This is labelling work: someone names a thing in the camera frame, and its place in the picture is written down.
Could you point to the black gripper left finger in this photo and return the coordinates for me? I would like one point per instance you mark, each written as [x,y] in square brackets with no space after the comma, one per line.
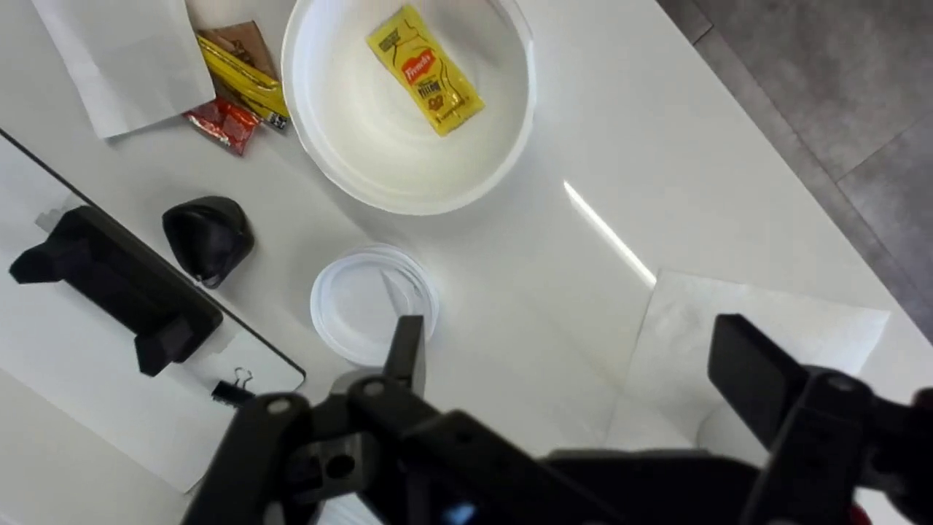
[404,353]

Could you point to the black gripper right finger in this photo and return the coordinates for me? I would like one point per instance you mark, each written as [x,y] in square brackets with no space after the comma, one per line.
[827,428]

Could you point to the white round bowl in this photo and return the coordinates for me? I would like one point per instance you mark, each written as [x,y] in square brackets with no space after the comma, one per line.
[390,148]

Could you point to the yellow mustard sachet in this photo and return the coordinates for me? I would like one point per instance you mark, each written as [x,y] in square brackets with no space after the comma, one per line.
[427,68]

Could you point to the black rounded small object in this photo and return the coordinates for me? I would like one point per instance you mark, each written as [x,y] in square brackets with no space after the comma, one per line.
[204,238]

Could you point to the small white plastic lid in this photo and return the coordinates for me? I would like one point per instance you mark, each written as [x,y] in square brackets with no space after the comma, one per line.
[359,301]

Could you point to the large white paper napkin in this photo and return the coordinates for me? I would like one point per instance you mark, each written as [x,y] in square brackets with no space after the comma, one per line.
[680,351]

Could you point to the black binder clip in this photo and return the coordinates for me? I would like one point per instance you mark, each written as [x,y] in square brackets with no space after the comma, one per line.
[229,391]

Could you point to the red condiment packet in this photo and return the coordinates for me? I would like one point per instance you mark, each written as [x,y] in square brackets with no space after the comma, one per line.
[225,123]

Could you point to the black phone holder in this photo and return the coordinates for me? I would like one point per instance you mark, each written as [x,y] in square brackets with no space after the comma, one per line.
[118,278]

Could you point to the yellow condiment packet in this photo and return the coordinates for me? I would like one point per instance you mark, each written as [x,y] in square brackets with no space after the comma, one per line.
[247,79]

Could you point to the brown condiment packet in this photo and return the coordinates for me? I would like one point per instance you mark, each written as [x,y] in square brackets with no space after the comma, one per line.
[251,46]

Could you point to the white board with black edge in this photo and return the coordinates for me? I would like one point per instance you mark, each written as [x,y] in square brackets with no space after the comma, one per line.
[60,390]

